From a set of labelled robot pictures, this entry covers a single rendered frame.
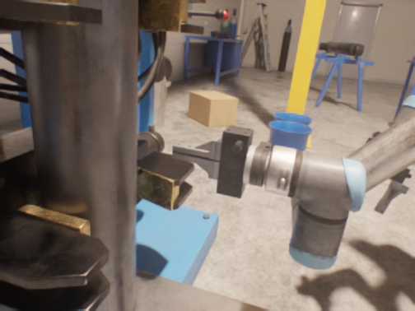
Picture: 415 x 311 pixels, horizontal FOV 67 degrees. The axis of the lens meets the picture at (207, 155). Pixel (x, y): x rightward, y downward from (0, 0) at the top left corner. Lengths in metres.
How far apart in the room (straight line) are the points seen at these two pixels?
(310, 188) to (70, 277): 0.42
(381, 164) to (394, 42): 10.83
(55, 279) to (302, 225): 0.43
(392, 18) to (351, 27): 1.12
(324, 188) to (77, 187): 0.47
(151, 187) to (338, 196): 0.53
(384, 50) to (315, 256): 10.95
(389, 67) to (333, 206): 10.99
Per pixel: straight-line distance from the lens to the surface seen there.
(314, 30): 3.07
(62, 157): 0.66
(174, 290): 1.08
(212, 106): 3.27
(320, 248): 0.63
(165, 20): 0.78
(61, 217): 0.71
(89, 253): 0.61
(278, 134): 2.15
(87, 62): 0.61
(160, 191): 0.90
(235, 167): 0.59
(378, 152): 0.72
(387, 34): 11.47
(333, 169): 0.57
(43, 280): 0.59
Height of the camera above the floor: 0.91
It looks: 21 degrees down
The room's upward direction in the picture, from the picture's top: 5 degrees clockwise
